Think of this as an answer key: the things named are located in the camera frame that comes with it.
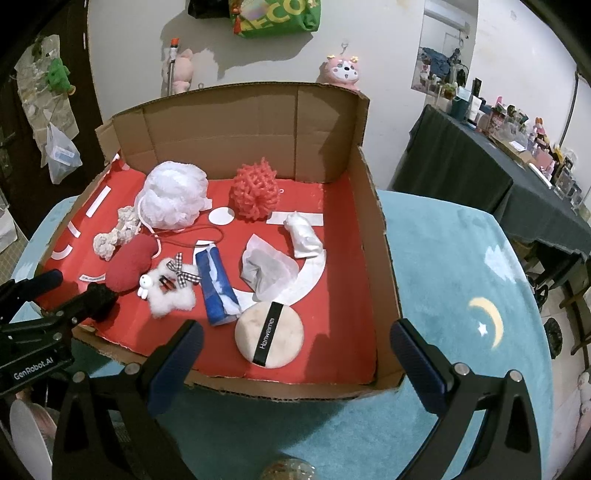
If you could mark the white translucent sachet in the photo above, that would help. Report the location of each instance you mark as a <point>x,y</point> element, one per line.
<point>266,270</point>

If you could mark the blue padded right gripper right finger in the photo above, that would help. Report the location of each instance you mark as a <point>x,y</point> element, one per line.
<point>425,374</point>

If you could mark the clear plastic bag on door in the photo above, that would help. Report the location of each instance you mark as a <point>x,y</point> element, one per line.
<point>63,158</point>

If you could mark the glass jar with gold beads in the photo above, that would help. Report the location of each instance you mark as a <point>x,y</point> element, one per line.
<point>289,468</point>

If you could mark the red heart plush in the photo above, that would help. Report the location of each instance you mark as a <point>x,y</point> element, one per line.
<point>130,262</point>

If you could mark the blue tissue pack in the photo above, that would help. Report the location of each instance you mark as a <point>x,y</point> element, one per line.
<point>221,304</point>

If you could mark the green plush on door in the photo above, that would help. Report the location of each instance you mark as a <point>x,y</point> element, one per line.
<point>57,78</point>

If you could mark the orange capped stick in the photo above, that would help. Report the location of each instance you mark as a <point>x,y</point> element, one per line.
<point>172,54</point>

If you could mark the green tote bag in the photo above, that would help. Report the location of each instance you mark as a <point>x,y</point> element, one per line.
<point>261,18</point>

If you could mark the red mesh bath pouf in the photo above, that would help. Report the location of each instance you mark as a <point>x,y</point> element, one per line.
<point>254,193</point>

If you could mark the dark draped side table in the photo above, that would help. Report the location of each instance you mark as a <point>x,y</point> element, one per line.
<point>446,160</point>

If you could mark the white fluffy star plush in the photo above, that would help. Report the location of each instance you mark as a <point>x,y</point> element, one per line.
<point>169,286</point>

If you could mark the pink plush doll on wall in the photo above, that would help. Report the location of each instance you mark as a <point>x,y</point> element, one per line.
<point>341,71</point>

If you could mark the small white cloth pouch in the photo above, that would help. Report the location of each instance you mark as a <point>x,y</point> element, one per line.
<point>306,243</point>

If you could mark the black bag on wall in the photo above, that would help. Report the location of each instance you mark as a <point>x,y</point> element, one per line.
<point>208,9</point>

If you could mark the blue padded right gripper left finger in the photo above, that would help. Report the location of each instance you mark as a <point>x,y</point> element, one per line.
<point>169,364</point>

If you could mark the pale pink plush on wall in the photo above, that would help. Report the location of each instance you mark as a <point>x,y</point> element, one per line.
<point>182,72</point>

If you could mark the white mesh bath pouf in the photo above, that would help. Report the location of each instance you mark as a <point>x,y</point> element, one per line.
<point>173,196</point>

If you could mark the brown paper on door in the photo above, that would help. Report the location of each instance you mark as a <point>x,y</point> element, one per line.
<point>42,105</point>

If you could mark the round beige powder puff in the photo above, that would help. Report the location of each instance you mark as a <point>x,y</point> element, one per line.
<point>269,335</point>

